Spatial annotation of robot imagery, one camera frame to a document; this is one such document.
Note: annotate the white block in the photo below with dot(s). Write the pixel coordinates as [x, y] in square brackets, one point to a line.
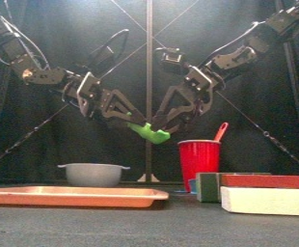
[268, 201]

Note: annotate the small blue object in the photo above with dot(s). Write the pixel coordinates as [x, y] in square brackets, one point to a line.
[192, 186]

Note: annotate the red block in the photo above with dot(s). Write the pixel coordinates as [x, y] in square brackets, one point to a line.
[268, 181]

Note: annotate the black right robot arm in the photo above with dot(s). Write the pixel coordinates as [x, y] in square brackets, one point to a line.
[241, 56]

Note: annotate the vertical metal frame pole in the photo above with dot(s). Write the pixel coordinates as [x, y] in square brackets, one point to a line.
[148, 38]

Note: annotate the green block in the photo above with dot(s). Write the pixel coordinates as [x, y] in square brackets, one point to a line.
[207, 187]

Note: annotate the orange plastic tray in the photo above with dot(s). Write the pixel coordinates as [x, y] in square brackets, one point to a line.
[75, 196]

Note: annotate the red orange plastic spoon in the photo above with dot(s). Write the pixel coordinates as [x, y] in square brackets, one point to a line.
[220, 131]

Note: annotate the green toy pea pod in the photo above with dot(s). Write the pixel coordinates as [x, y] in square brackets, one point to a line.
[149, 133]

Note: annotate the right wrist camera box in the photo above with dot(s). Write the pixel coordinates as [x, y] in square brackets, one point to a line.
[169, 59]

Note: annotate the red plastic cup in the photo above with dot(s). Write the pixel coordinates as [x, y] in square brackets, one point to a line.
[197, 162]

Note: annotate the black frame post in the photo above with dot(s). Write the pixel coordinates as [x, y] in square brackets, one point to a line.
[293, 96]

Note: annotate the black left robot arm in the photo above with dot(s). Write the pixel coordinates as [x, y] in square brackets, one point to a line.
[31, 72]

